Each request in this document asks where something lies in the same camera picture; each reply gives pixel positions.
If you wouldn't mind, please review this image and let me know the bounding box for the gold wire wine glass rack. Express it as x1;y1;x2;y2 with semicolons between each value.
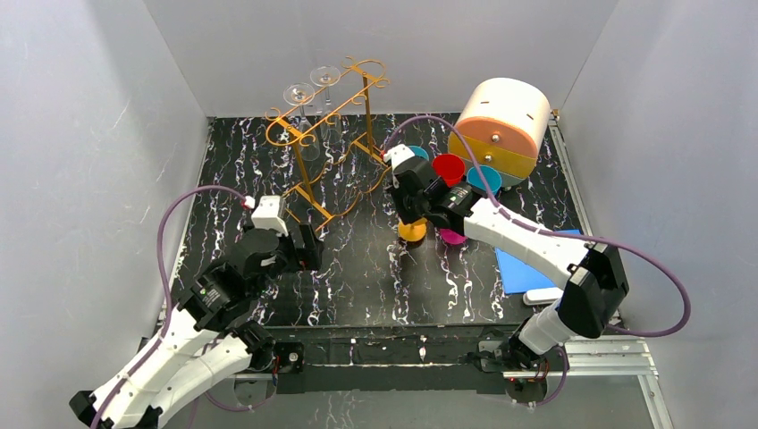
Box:
265;56;390;229

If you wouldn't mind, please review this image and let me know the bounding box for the small white bar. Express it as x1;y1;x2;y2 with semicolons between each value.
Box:
522;287;563;306

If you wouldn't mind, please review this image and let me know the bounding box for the round pastel drawer cabinet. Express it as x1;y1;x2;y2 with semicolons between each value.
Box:
455;78;552;189

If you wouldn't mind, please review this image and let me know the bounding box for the blue flat board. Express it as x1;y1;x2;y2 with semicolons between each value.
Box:
491;227;586;294

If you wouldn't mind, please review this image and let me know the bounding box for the purple cable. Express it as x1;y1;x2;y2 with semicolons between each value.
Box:
88;185;256;429
383;115;692;409

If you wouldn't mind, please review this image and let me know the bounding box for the teal blue wine glass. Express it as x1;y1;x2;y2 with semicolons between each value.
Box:
466;165;502;195

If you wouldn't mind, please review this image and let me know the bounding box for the light blue wine glass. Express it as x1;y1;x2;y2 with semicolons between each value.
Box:
408;146;430;161

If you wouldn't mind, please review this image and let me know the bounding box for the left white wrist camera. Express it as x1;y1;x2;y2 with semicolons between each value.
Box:
243;196;289;236

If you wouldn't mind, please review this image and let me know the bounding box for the clear wine glass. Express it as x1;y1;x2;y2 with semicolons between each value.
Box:
283;82;321;161
309;65;342;147

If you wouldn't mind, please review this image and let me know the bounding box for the red wine glass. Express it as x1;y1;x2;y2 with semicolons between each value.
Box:
432;153;466;188

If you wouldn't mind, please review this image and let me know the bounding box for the magenta wine glass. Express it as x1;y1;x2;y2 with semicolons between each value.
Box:
439;229;467;245

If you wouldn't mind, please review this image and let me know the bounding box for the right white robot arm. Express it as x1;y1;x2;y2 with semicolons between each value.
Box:
383;153;629;359

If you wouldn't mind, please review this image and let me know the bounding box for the yellow wine glass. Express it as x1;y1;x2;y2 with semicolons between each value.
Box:
397;218;427;242

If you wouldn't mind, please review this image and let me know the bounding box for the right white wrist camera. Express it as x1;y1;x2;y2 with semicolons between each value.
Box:
383;144;416;174

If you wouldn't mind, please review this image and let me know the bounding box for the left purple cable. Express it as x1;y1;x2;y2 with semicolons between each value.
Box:
88;185;256;429

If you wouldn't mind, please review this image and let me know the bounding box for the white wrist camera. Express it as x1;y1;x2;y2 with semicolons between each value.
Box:
243;196;289;236
383;144;416;174

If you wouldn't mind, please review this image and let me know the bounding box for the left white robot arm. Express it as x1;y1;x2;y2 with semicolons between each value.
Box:
69;221;324;428

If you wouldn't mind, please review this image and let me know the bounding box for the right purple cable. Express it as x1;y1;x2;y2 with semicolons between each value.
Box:
383;115;692;409

